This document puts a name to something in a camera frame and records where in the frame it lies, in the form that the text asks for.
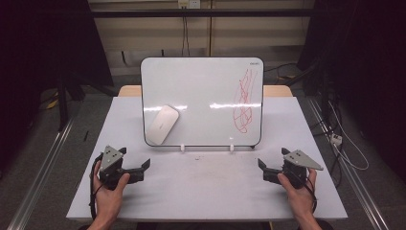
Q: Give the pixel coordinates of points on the black horizontal bar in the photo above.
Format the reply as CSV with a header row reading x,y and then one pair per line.
x,y
204,13

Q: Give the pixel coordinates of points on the white power strip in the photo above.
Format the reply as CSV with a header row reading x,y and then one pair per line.
x,y
336,139

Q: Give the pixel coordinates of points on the person's left hand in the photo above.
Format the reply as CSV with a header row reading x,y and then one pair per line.
x,y
107,201

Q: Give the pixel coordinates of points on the black metal stand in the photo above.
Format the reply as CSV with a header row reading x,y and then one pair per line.
x,y
63,96

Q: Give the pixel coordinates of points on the white whiteboard eraser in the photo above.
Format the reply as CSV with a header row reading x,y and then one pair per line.
x,y
162,124

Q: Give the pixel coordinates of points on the white whiteboard with red scribble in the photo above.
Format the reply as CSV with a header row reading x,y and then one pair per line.
x,y
204,83

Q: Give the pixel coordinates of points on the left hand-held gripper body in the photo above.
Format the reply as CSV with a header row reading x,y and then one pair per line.
x,y
110,159

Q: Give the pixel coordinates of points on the light wooden table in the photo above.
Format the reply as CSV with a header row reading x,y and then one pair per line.
x,y
129,91

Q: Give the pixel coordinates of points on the small black pen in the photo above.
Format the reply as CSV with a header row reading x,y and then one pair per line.
x,y
85,135

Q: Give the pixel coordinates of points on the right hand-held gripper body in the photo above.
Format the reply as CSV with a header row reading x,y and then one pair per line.
x,y
295,171

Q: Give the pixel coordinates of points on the white whiteboard stand clip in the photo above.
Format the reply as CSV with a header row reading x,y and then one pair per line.
x,y
182,148
232,148

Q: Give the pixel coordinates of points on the person's right hand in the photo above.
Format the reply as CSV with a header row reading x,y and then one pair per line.
x,y
301,199

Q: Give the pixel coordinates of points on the white wall socket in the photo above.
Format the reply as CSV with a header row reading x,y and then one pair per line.
x,y
189,4

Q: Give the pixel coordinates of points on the metal floor rail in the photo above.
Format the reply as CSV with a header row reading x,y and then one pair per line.
x,y
351,172
41,174

